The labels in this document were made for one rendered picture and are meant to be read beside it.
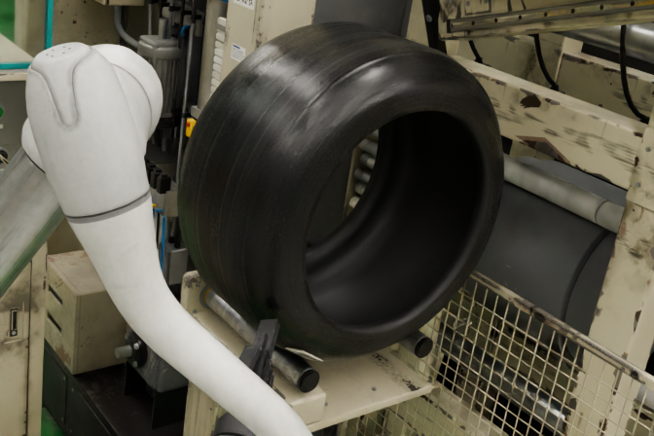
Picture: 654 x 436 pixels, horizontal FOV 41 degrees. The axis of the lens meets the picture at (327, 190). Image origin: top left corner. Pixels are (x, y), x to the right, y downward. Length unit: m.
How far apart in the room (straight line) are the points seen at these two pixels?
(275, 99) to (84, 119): 0.50
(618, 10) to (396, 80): 0.41
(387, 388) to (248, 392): 0.74
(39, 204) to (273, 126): 0.39
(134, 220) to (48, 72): 0.19
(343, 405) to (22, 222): 0.77
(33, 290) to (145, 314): 1.06
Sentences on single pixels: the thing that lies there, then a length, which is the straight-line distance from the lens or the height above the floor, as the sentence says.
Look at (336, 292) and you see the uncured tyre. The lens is 1.86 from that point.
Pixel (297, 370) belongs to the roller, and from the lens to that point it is 1.59.
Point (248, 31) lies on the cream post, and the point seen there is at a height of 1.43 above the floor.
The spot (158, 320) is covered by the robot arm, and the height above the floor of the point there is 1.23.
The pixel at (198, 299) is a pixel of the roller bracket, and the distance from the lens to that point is 1.82.
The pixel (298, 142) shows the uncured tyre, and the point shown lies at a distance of 1.36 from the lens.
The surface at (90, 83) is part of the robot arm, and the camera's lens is 0.99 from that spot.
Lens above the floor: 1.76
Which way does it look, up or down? 21 degrees down
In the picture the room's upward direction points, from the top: 9 degrees clockwise
